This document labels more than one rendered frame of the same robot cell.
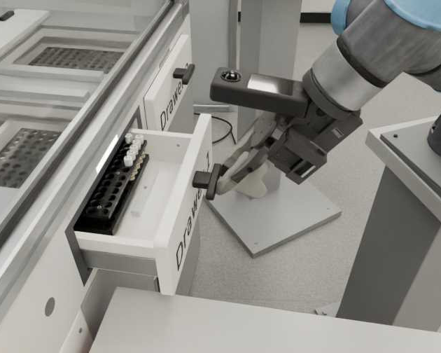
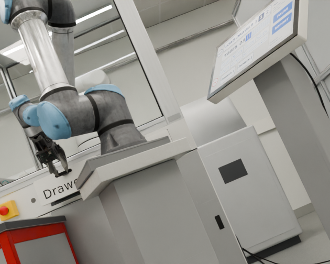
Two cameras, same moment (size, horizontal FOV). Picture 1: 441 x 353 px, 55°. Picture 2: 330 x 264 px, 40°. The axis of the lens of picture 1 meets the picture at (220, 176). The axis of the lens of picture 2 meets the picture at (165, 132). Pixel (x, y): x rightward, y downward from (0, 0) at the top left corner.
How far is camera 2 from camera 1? 211 cm
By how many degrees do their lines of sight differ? 91
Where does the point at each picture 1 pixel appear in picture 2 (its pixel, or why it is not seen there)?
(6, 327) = (17, 194)
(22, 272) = (23, 183)
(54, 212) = (40, 176)
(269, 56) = (287, 133)
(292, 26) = (294, 106)
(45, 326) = (30, 204)
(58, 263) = not seen: hidden behind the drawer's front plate
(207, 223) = not seen: outside the picture
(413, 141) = not seen: hidden behind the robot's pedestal
